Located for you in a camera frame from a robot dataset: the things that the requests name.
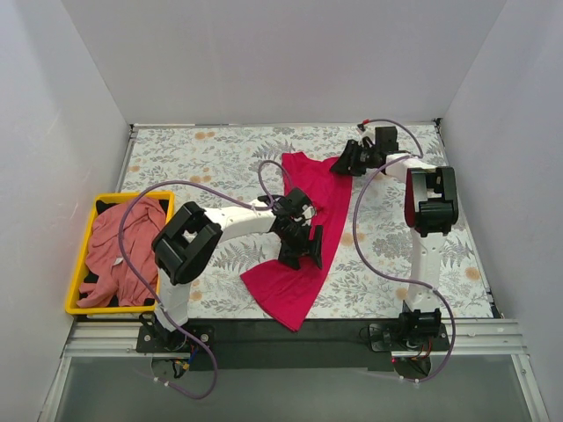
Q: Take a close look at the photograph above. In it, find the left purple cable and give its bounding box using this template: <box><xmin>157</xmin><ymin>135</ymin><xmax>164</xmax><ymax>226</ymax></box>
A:
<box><xmin>117</xmin><ymin>160</ymin><xmax>291</xmax><ymax>400</ymax></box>

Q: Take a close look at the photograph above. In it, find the yellow plastic bin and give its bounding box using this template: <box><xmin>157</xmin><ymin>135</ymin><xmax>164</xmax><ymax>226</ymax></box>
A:
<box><xmin>65</xmin><ymin>191</ymin><xmax>175</xmax><ymax>316</ymax></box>

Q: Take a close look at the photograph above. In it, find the purple cable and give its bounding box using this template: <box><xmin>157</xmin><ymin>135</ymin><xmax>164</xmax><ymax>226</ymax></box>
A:
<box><xmin>117</xmin><ymin>160</ymin><xmax>291</xmax><ymax>400</ymax></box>
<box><xmin>352</xmin><ymin>117</ymin><xmax>457</xmax><ymax>384</ymax></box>

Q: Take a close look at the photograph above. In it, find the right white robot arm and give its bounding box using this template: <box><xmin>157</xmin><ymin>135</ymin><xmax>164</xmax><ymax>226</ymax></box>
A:
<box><xmin>331</xmin><ymin>119</ymin><xmax>459</xmax><ymax>315</ymax></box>

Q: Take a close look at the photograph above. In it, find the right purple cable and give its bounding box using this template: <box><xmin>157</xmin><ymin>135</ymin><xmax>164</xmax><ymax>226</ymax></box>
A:
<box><xmin>352</xmin><ymin>117</ymin><xmax>457</xmax><ymax>384</ymax></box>

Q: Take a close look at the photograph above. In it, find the salmon pink t shirt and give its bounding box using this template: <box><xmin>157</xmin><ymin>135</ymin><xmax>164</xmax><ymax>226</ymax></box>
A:
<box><xmin>77</xmin><ymin>197</ymin><xmax>167</xmax><ymax>309</ymax></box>

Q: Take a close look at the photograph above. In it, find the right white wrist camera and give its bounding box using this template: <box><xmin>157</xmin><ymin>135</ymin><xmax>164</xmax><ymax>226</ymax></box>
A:
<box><xmin>356</xmin><ymin>119</ymin><xmax>376</xmax><ymax>145</ymax></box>

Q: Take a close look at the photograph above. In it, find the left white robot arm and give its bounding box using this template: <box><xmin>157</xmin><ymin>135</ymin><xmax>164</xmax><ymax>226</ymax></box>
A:
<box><xmin>152</xmin><ymin>187</ymin><xmax>323</xmax><ymax>352</ymax></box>

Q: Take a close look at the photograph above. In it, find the magenta t shirt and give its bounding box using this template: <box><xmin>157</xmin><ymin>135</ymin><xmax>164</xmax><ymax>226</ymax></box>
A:
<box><xmin>240</xmin><ymin>152</ymin><xmax>353</xmax><ymax>331</ymax></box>

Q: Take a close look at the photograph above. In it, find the aluminium frame rail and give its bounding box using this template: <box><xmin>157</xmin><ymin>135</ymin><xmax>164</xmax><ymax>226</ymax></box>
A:
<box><xmin>64</xmin><ymin>318</ymin><xmax>529</xmax><ymax>356</ymax></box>

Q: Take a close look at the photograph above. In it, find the black garment in bin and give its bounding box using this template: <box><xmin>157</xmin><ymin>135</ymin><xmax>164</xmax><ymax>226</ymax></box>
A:
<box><xmin>95</xmin><ymin>200</ymin><xmax>127</xmax><ymax>215</ymax></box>

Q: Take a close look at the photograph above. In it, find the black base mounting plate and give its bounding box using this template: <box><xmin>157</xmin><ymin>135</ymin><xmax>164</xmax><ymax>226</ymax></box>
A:
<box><xmin>135</xmin><ymin>318</ymin><xmax>450</xmax><ymax>374</ymax></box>

